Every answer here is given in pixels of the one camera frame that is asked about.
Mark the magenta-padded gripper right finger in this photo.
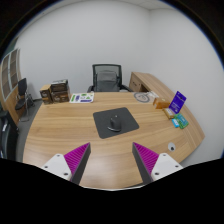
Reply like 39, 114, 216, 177
131, 141, 185, 185

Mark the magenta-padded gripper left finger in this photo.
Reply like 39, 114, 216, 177
41, 142, 92, 186

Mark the black computer mouse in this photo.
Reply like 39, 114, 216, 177
106, 114, 123, 133

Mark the dark grey mouse pad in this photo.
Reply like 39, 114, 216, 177
92, 106, 140, 140

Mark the small blue pack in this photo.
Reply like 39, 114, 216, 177
171, 117, 180, 129

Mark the small tan box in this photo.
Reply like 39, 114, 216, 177
162, 107, 176, 120

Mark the green flat pack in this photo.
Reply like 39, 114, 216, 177
175, 113, 190, 130

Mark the small orange-brown box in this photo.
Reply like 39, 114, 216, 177
152, 97, 171, 110

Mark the white printed sticker sheet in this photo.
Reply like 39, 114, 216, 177
69, 92, 95, 104

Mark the round white patterned disc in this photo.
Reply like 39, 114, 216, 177
133, 91, 156, 104

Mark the wide brown carton box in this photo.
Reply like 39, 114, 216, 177
50, 89, 72, 104

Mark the purple standing sign card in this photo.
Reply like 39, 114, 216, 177
168, 90, 188, 115

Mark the tall brown carton box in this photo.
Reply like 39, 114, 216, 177
39, 84, 54, 105

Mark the black leather armchair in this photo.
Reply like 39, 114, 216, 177
0, 109, 19, 160

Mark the dark open-top box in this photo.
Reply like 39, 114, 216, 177
50, 78, 70, 93

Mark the wooden side desk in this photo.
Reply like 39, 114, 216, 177
128, 71, 174, 98

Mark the black mesh office chair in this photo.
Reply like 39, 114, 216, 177
87, 63, 134, 93

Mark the black chrome-legged visitor chair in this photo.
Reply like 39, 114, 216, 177
14, 77, 35, 122

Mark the wooden glass-door shelf unit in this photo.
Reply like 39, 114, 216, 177
0, 48, 23, 126

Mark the round table cable grommet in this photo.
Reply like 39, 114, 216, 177
167, 142, 177, 153

